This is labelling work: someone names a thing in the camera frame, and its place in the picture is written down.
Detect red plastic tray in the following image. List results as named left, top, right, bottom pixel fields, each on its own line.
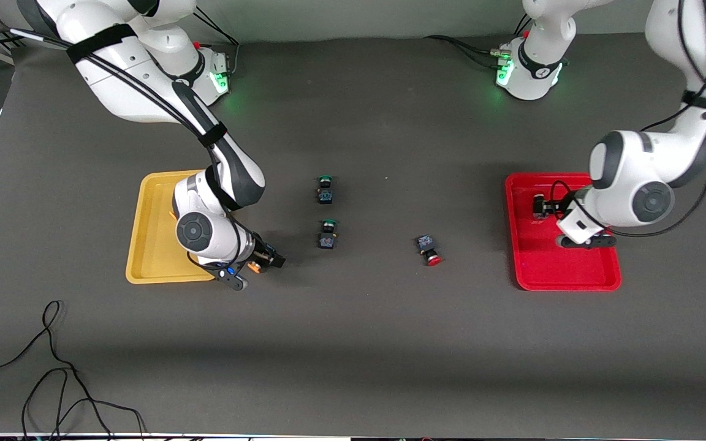
left=505, top=173, right=623, bottom=292

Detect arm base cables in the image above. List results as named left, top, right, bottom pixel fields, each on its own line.
left=194, top=9, right=241, bottom=79
left=423, top=13, right=534, bottom=69

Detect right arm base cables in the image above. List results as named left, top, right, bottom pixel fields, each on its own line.
left=194, top=9, right=241, bottom=79

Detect thin black loose cable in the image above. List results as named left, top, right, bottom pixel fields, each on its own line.
left=0, top=300, right=146, bottom=441

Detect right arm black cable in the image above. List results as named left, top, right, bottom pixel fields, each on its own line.
left=7, top=24, right=249, bottom=270

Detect yellow plastic tray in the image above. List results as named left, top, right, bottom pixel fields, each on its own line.
left=125, top=170, right=219, bottom=285

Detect green push button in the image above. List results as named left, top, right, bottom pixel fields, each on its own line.
left=316, top=175, right=337, bottom=205
left=318, top=219, right=340, bottom=251

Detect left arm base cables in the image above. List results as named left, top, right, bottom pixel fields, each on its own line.
left=423, top=13, right=534, bottom=69

